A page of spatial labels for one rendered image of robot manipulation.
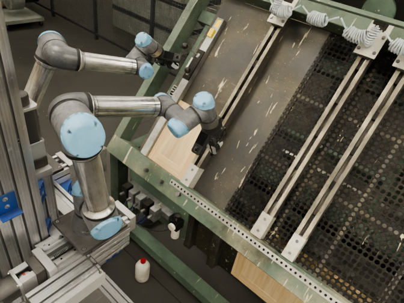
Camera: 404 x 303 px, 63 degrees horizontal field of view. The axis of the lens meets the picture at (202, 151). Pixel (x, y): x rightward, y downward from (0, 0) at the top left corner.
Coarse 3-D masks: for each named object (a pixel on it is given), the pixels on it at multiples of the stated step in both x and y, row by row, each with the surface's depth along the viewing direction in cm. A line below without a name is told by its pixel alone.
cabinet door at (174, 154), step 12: (168, 132) 204; (192, 132) 197; (156, 144) 206; (168, 144) 202; (180, 144) 199; (192, 144) 195; (156, 156) 204; (168, 156) 201; (180, 156) 197; (192, 156) 193; (168, 168) 199; (180, 168) 195
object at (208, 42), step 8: (224, 24) 201; (216, 32) 199; (208, 40) 201; (200, 48) 202; (208, 48) 201; (200, 64) 203; (184, 80) 203; (192, 80) 204; (184, 88) 202; (176, 96) 203; (160, 120) 205; (160, 128) 204; (152, 136) 206; (152, 144) 205; (144, 152) 206
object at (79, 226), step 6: (78, 216) 133; (72, 222) 137; (78, 222) 134; (84, 222) 134; (72, 228) 138; (78, 228) 135; (84, 228) 135; (78, 234) 137; (84, 234) 136; (90, 234) 136
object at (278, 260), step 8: (176, 184) 190; (184, 192) 187; (192, 200) 184; (200, 200) 182; (208, 208) 179; (216, 216) 176; (232, 224) 172; (240, 232) 169; (248, 240) 167; (256, 240) 165; (264, 248) 163; (272, 256) 161; (280, 264) 158; (288, 264) 157; (296, 272) 155; (304, 280) 153; (312, 288) 151; (320, 288) 149; (328, 296) 147
